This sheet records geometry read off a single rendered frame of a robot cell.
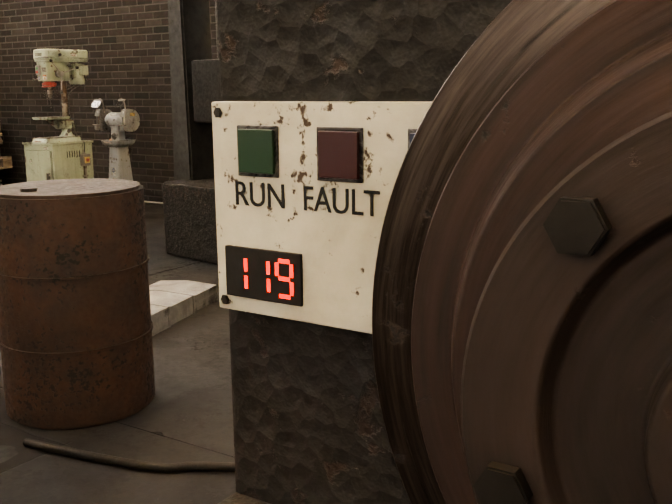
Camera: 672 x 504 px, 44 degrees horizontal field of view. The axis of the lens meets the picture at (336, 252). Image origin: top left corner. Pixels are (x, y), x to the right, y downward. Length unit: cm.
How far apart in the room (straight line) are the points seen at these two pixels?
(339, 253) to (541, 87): 29
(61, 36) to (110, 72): 87
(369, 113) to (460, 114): 19
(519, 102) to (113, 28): 926
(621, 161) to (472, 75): 13
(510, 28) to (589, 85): 6
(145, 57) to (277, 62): 859
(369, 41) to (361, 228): 14
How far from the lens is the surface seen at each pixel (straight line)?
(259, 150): 68
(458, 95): 45
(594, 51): 40
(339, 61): 66
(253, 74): 71
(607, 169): 33
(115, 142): 901
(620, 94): 38
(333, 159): 64
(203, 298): 485
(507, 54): 44
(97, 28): 982
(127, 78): 949
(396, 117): 62
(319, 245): 66
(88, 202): 310
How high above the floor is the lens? 125
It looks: 11 degrees down
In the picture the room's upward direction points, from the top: 1 degrees counter-clockwise
